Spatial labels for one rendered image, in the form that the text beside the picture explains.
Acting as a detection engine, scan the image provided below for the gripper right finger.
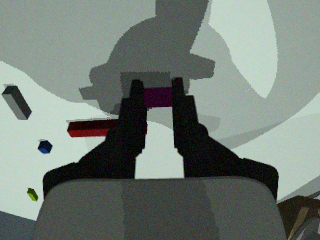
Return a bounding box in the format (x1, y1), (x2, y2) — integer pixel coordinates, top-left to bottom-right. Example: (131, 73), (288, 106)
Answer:
(172, 77), (279, 203)

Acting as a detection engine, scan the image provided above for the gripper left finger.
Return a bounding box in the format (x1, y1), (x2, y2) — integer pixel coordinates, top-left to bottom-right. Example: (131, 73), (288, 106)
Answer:
(43, 79), (147, 198)

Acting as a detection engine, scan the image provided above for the magenta rod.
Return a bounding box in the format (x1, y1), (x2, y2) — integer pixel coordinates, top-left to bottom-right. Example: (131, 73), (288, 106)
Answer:
(144, 87), (172, 108)

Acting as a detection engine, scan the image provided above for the small blue cube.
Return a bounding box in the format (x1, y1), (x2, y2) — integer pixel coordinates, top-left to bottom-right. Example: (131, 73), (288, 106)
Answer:
(37, 140), (53, 154)

